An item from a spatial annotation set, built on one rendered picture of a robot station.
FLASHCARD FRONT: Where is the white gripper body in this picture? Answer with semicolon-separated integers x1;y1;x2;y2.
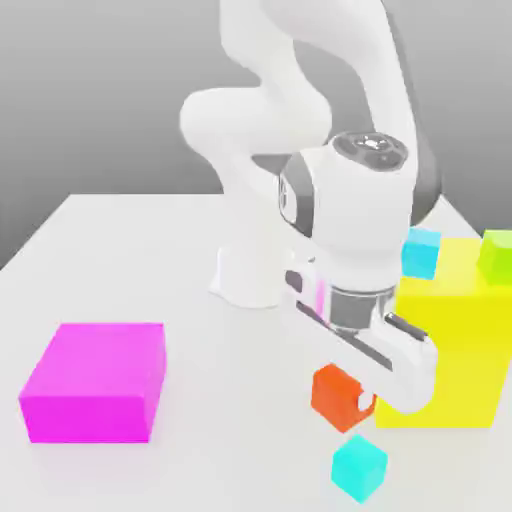
282;292;438;416

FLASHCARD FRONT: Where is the small turquoise cube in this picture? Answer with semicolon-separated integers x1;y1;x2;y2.
330;433;389;504

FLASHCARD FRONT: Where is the large yellow box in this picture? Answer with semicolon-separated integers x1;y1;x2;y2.
374;238;512;430

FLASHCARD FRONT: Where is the small light blue cube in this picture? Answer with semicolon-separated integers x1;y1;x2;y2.
400;226;442;281

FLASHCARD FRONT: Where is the small green cube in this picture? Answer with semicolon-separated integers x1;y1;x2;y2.
476;228;512;286

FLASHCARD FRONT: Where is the small orange cube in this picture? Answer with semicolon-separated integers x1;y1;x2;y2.
310;362;378;434

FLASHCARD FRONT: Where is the large magenta box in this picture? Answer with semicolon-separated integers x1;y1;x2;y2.
18;322;167;444

